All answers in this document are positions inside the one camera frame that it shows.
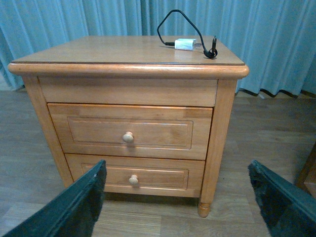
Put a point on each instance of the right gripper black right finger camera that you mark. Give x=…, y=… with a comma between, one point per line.
x=287, y=210

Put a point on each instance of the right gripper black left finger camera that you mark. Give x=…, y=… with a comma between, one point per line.
x=73, y=213

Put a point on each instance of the wooden drawer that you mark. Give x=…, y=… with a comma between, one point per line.
x=144, y=176
x=132, y=131

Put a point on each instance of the wooden furniture at right edge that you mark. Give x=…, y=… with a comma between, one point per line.
x=307, y=177

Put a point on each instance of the wooden nightstand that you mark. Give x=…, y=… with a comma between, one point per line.
x=134, y=71

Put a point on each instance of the grey pleated curtain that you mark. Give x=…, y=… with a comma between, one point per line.
x=275, y=38

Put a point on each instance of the white charger adapter on nightstand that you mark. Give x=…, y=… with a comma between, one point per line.
x=186, y=44

